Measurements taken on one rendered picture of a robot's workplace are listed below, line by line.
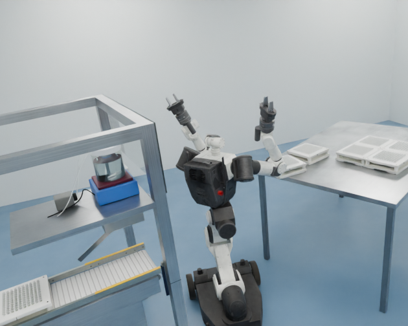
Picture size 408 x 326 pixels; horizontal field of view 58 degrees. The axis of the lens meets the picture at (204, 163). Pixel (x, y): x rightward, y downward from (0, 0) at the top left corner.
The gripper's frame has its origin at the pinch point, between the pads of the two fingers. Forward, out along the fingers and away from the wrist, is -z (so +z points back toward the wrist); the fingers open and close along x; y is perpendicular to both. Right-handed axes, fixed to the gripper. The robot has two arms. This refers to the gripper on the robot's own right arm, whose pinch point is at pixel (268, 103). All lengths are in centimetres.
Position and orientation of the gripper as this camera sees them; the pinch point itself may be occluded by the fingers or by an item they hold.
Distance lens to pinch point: 209.4
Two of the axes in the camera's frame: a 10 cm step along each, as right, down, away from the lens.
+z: 0.7, 7.0, 7.1
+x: -4.4, -6.1, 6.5
